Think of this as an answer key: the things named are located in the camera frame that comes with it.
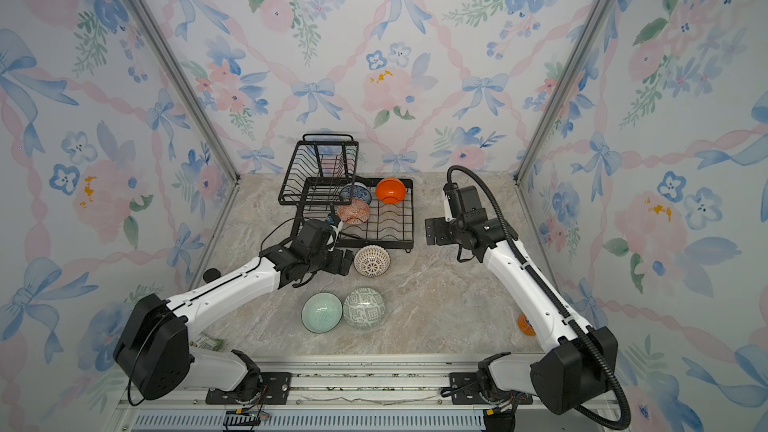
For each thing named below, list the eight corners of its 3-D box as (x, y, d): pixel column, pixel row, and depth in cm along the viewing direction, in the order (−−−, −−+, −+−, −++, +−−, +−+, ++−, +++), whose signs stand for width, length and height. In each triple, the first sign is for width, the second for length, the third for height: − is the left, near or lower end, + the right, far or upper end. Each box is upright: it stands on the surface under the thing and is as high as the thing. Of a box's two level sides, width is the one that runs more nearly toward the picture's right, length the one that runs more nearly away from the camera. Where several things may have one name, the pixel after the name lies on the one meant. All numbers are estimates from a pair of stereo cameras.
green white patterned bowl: (343, 330, 85) (341, 325, 81) (347, 294, 92) (345, 287, 88) (384, 330, 85) (384, 325, 81) (384, 294, 92) (384, 287, 88)
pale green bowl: (302, 336, 84) (298, 330, 80) (308, 298, 90) (305, 291, 86) (341, 336, 84) (339, 330, 80) (345, 298, 90) (343, 291, 86)
